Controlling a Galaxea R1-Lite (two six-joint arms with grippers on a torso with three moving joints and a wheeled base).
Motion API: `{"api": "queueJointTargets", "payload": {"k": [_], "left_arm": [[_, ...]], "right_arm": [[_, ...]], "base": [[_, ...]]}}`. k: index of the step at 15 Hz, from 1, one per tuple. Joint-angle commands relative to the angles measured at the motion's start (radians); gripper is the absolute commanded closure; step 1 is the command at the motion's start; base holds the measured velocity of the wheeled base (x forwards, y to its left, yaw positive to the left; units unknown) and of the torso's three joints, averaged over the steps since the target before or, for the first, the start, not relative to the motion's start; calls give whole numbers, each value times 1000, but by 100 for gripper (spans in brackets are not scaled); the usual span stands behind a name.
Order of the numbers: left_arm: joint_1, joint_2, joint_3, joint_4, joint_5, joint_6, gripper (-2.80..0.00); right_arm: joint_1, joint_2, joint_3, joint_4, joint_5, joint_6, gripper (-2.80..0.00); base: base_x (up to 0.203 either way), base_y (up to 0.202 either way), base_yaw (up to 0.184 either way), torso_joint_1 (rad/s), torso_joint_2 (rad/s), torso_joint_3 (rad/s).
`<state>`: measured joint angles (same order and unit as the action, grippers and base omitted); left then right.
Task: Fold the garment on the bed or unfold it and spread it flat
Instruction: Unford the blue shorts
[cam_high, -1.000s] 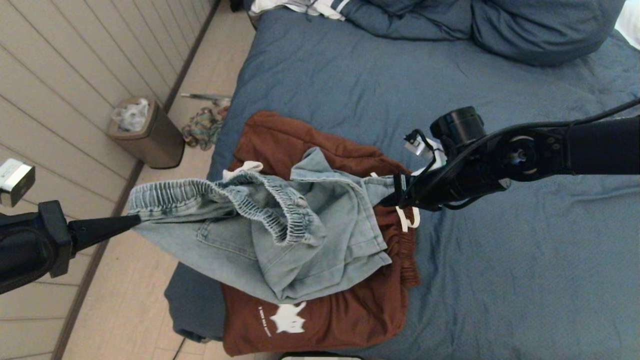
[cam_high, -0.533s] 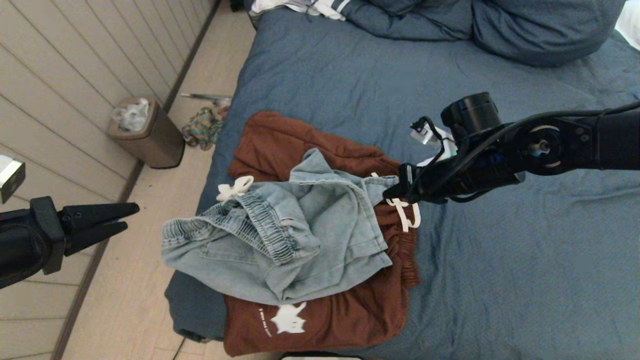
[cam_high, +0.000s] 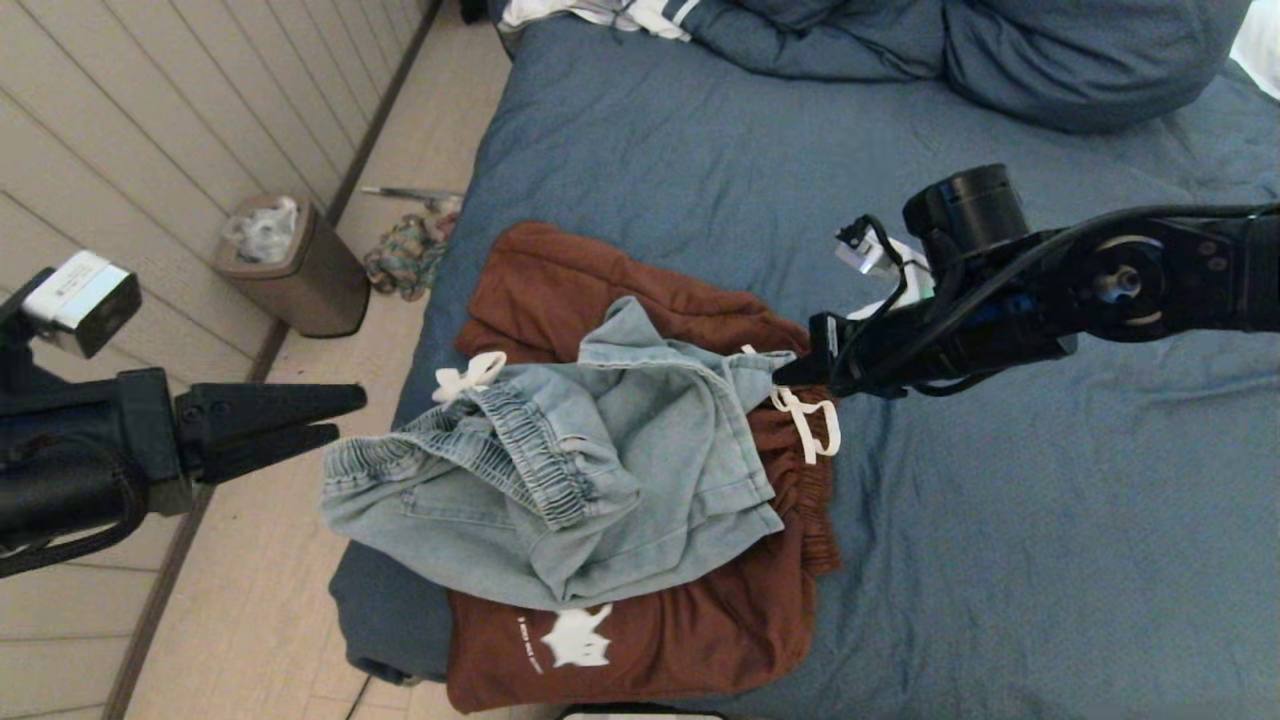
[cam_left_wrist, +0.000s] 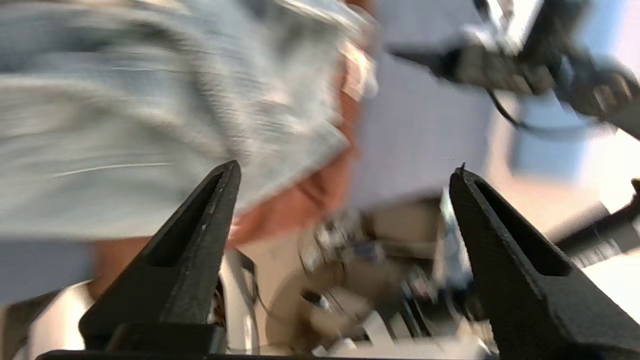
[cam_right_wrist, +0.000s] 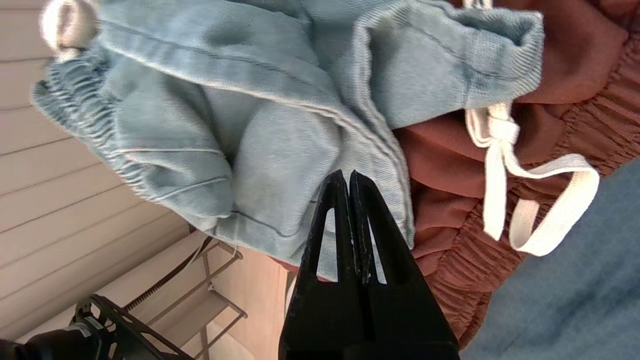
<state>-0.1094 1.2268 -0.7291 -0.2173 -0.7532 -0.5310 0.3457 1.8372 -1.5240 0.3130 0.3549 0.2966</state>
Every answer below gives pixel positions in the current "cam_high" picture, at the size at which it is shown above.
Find light blue denim shorts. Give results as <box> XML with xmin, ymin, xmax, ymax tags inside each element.
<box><xmin>320</xmin><ymin>297</ymin><xmax>801</xmax><ymax>613</ymax></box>

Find brown shorts with white print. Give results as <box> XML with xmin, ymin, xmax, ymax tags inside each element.
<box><xmin>445</xmin><ymin>222</ymin><xmax>843</xmax><ymax>713</ymax></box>

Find brown metal trash bin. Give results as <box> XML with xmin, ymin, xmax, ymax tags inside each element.
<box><xmin>212</xmin><ymin>192</ymin><xmax>370</xmax><ymax>338</ymax></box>

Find clear plastic bin liner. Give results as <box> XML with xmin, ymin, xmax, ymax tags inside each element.
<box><xmin>222</xmin><ymin>196</ymin><xmax>301</xmax><ymax>265</ymax></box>

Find crumpled blue duvet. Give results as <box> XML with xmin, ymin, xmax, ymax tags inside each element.
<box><xmin>690</xmin><ymin>0</ymin><xmax>1251</xmax><ymax>134</ymax></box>

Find multicoloured cloth bundle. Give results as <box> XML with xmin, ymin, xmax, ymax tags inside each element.
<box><xmin>363</xmin><ymin>213</ymin><xmax>459</xmax><ymax>303</ymax></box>

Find thin grey rod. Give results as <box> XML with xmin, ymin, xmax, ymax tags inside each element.
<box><xmin>360</xmin><ymin>186</ymin><xmax>463</xmax><ymax>204</ymax></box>

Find blue bed cover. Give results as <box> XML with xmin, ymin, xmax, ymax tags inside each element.
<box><xmin>330</xmin><ymin>15</ymin><xmax>1280</xmax><ymax>720</ymax></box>

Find white pillow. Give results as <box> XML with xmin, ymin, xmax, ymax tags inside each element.
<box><xmin>1228</xmin><ymin>0</ymin><xmax>1280</xmax><ymax>101</ymax></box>

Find white striped garment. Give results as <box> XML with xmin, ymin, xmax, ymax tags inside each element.
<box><xmin>498</xmin><ymin>0</ymin><xmax>706</xmax><ymax>43</ymax></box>

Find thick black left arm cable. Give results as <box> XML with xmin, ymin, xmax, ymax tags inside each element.
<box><xmin>0</xmin><ymin>470</ymin><xmax>151</xmax><ymax>579</ymax></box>

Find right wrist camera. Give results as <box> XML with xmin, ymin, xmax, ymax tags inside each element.
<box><xmin>835</xmin><ymin>215</ymin><xmax>936</xmax><ymax>321</ymax></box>

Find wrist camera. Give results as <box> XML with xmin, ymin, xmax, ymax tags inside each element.
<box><xmin>22</xmin><ymin>250</ymin><xmax>143</xmax><ymax>359</ymax></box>
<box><xmin>835</xmin><ymin>215</ymin><xmax>936</xmax><ymax>321</ymax></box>

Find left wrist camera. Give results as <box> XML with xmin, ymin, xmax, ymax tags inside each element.
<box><xmin>22</xmin><ymin>250</ymin><xmax>143</xmax><ymax>359</ymax></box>

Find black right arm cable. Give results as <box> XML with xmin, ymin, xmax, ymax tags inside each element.
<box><xmin>830</xmin><ymin>203</ymin><xmax>1280</xmax><ymax>399</ymax></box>

